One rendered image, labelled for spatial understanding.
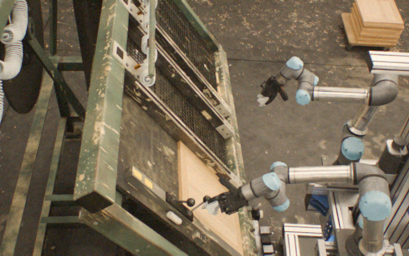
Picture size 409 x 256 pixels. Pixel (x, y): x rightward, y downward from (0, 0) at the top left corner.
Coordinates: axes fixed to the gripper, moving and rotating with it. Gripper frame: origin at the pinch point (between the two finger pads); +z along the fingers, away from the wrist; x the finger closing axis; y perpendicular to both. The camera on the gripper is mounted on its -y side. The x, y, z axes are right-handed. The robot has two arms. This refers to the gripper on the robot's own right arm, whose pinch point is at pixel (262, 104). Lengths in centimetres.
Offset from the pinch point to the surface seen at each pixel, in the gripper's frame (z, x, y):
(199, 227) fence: 18, 81, 27
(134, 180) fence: -2, 85, 68
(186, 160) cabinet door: 19, 44, 35
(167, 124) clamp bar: 10, 35, 52
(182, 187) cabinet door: 16, 64, 38
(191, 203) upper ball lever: -3, 87, 42
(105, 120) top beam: -20, 78, 89
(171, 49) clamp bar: 12, -28, 54
